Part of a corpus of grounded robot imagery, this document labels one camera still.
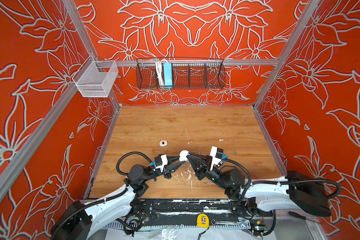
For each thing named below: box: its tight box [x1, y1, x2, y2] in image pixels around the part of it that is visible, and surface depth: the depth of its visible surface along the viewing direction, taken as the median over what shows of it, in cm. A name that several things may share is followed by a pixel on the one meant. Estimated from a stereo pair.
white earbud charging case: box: [159, 140, 168, 147], surface depth 97 cm
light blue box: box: [163, 62, 173, 86], surface depth 91 cm
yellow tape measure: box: [196, 213, 210, 228], surface depth 70 cm
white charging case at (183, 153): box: [179, 150, 190, 162], surface depth 62 cm
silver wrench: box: [211, 219, 246, 227], surface depth 71 cm
